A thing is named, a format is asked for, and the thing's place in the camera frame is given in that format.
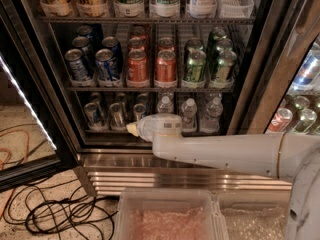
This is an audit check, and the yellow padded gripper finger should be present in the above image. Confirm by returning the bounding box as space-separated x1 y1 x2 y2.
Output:
126 122 139 137

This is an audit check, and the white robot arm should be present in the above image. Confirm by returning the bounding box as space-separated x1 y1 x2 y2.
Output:
126 113 320 240

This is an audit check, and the front left orange can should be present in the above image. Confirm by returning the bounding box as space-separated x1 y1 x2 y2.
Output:
127 49 149 82

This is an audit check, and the orange can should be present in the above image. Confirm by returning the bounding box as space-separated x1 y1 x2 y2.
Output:
130 26 147 39
157 37 175 51
128 37 146 51
156 49 176 82
127 49 149 82

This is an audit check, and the front right blue can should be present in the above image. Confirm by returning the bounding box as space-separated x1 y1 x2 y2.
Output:
95 48 120 81

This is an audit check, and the front right orange can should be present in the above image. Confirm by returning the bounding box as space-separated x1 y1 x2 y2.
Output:
156 49 176 82

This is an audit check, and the front left blue can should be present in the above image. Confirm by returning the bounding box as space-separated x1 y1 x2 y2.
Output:
64 48 91 82

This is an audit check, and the middle left orange can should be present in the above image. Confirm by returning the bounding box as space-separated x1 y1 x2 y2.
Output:
128 37 146 51

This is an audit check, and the middle right blue can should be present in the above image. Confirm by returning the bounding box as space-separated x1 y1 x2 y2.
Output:
102 36 123 60

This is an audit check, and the front left green can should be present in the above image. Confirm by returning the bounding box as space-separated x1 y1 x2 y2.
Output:
184 50 206 83

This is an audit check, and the back right orange can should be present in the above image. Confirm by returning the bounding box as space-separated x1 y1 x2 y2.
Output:
157 37 175 51

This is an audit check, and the open fridge door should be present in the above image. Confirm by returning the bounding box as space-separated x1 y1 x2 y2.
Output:
0 0 77 192

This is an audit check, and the back left orange can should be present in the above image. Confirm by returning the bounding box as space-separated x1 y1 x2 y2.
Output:
130 26 147 39

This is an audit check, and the middle left blue can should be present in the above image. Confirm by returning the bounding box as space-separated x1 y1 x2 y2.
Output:
72 36 95 65

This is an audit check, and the front right green can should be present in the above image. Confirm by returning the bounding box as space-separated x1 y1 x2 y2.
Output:
211 50 237 82

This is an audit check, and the back left green can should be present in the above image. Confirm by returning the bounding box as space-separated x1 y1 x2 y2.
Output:
185 39 204 52

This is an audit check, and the back blue can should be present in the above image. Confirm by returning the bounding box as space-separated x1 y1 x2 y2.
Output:
77 25 95 40

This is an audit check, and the fridge cabinet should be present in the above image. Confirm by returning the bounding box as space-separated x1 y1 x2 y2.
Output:
9 0 320 202

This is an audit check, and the middle right green can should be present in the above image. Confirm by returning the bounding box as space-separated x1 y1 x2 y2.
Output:
214 38 233 53

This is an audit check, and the back right green can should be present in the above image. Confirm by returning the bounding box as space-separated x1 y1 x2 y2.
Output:
208 27 227 41

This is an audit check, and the right glass fridge door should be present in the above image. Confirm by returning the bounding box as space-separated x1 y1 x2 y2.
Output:
227 0 320 135

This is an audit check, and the left water bottle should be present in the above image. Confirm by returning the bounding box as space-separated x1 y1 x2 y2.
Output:
157 96 174 113

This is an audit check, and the water bottle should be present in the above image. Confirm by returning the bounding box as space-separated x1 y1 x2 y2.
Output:
200 97 223 133
180 98 197 132
157 96 174 113

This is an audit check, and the middle water bottle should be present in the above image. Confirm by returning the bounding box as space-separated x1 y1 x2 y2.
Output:
180 98 197 132

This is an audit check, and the right water bottle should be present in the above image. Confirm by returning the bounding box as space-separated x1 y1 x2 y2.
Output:
200 97 223 133

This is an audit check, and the left clear plastic bin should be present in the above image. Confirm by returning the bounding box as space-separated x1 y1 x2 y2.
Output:
113 188 219 240

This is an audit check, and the clear plastic bin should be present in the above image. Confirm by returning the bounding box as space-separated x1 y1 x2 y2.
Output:
217 190 290 240
113 188 219 240

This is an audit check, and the right clear plastic bin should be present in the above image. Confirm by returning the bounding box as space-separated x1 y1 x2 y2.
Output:
217 190 290 240

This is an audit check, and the empty white plastic tray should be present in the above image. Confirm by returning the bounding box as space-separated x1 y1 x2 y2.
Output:
217 0 254 18

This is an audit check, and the black cable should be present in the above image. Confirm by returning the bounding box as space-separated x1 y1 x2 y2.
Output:
2 175 118 240

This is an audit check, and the orange cable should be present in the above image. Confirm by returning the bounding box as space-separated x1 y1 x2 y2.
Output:
0 128 32 220

